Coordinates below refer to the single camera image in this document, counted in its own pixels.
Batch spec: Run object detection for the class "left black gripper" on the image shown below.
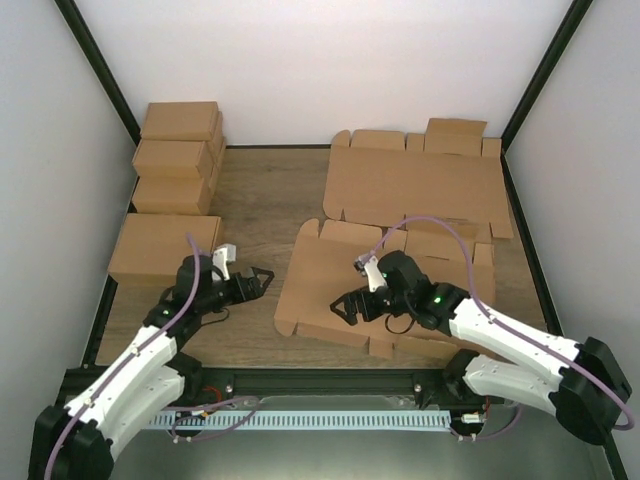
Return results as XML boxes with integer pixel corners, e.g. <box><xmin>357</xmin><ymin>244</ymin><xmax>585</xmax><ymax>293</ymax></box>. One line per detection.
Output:
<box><xmin>199</xmin><ymin>269</ymin><xmax>276</xmax><ymax>315</ymax></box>

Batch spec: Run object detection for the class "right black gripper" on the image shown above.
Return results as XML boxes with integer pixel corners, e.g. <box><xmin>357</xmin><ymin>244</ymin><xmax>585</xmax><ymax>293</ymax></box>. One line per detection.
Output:
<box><xmin>331</xmin><ymin>286</ymin><xmax>413</xmax><ymax>326</ymax></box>

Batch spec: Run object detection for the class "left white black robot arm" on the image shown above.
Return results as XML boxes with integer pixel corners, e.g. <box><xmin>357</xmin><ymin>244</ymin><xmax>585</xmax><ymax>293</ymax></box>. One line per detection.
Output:
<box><xmin>28</xmin><ymin>245</ymin><xmax>275</xmax><ymax>479</ymax></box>

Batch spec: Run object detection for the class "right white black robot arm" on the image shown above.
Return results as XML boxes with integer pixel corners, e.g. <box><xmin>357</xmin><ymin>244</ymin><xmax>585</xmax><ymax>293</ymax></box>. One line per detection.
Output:
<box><xmin>330</xmin><ymin>250</ymin><xmax>635</xmax><ymax>445</ymax></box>

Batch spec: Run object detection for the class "large front folded cardboard box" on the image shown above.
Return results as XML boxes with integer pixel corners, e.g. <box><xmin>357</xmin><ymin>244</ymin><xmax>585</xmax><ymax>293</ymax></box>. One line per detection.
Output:
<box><xmin>108</xmin><ymin>213</ymin><xmax>222</xmax><ymax>287</ymax></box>

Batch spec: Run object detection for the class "stack of flat cardboard blanks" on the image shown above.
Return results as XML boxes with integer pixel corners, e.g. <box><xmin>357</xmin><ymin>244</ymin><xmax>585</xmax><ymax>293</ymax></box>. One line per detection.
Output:
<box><xmin>323</xmin><ymin>118</ymin><xmax>514</xmax><ymax>239</ymax></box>

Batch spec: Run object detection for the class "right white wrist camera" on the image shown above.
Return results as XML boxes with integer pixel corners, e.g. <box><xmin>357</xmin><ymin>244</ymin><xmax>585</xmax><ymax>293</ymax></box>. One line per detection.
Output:
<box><xmin>354</xmin><ymin>252</ymin><xmax>387</xmax><ymax>293</ymax></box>

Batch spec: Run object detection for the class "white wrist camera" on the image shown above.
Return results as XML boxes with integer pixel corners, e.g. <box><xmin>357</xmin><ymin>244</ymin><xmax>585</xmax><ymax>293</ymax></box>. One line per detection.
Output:
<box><xmin>211</xmin><ymin>243</ymin><xmax>237</xmax><ymax>282</ymax></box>
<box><xmin>354</xmin><ymin>252</ymin><xmax>387</xmax><ymax>293</ymax></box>

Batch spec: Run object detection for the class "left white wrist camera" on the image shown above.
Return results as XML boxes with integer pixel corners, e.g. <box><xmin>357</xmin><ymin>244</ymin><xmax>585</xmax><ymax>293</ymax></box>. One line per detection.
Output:
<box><xmin>211</xmin><ymin>243</ymin><xmax>237</xmax><ymax>282</ymax></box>

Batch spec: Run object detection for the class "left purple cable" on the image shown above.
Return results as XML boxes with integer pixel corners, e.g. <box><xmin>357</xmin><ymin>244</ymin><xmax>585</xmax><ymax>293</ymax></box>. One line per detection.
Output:
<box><xmin>42</xmin><ymin>231</ymin><xmax>211</xmax><ymax>480</ymax></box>

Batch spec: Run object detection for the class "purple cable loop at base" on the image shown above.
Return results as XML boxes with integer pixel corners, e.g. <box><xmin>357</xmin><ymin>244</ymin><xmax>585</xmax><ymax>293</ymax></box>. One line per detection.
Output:
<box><xmin>159</xmin><ymin>390</ymin><xmax>262</xmax><ymax>446</ymax></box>

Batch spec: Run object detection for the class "black aluminium frame rail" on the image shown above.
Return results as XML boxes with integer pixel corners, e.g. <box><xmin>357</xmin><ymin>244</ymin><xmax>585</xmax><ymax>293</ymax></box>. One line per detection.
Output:
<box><xmin>185</xmin><ymin>367</ymin><xmax>485</xmax><ymax>407</ymax></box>

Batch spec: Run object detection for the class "light blue slotted cable duct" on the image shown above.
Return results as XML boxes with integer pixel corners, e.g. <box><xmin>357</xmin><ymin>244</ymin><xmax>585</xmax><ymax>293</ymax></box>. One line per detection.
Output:
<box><xmin>148</xmin><ymin>410</ymin><xmax>451</xmax><ymax>432</ymax></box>

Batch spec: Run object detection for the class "left black corner post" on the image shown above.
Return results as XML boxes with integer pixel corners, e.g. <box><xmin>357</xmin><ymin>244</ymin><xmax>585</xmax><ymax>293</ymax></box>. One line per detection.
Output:
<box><xmin>54</xmin><ymin>0</ymin><xmax>141</xmax><ymax>145</ymax></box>

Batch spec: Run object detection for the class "black corner post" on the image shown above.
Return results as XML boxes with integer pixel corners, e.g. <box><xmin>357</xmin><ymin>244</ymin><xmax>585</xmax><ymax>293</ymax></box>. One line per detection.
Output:
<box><xmin>54</xmin><ymin>0</ymin><xmax>141</xmax><ymax>145</ymax></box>
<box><xmin>500</xmin><ymin>0</ymin><xmax>596</xmax><ymax>151</ymax></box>

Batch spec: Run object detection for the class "right black corner post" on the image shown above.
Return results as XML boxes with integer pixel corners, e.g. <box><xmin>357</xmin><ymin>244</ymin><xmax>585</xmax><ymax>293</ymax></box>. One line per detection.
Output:
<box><xmin>500</xmin><ymin>0</ymin><xmax>596</xmax><ymax>151</ymax></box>

